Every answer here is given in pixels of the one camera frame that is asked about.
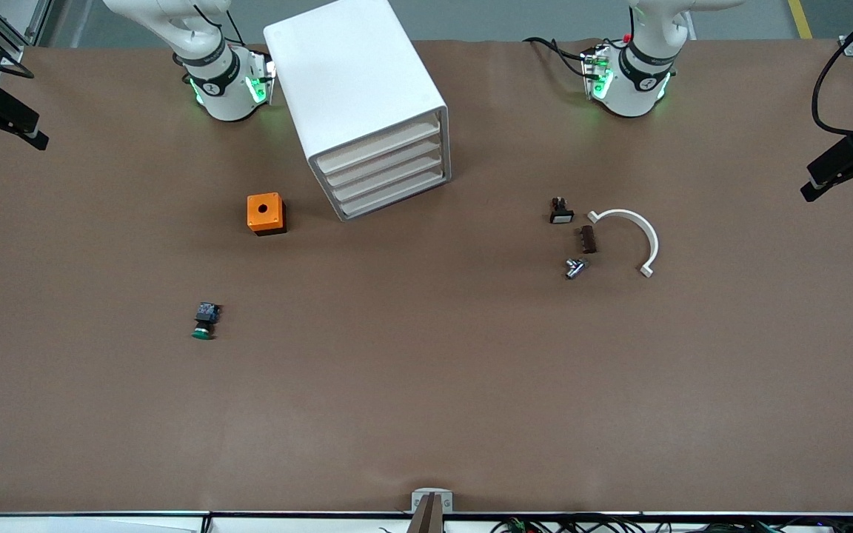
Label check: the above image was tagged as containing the green push button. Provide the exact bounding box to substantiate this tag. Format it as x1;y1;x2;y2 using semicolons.
191;301;223;341

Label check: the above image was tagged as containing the white plastic drawer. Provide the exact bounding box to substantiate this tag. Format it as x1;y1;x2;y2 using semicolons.
335;170;446;219
321;137;443;190
328;153;444;204
314;118;442;175

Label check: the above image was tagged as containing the orange button box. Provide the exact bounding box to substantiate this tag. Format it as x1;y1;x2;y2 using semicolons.
247;192;287;237

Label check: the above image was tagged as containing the white drawer cabinet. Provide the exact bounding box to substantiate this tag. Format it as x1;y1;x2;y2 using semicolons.
263;0;452;223

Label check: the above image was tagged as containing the white curved plastic arc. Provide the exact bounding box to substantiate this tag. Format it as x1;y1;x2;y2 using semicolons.
587;209;660;278

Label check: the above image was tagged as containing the black arm base cable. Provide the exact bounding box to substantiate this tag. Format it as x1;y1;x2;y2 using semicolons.
523;36;592;78

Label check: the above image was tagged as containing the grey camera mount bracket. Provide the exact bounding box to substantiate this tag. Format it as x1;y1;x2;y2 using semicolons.
407;488;454;533

